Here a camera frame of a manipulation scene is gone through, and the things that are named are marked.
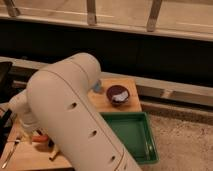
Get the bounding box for red chili pepper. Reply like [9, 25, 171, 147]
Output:
[32, 135, 49, 143]

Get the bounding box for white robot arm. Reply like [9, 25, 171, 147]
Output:
[9, 53, 141, 171]

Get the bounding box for small blue cup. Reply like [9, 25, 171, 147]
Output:
[93, 80, 102, 93]

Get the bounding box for dark purple bowl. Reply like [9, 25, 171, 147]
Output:
[106, 85, 130, 106]

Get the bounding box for green plastic tray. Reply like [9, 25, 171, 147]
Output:
[101, 112, 159, 165]

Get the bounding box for black chair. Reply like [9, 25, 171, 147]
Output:
[0, 62, 12, 156]

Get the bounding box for silver fork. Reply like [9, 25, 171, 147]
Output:
[1, 136, 21, 169]

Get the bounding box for wooden cutting board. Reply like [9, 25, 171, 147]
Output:
[0, 78, 142, 171]

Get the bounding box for black handled knife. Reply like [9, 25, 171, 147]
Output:
[48, 139, 54, 148]

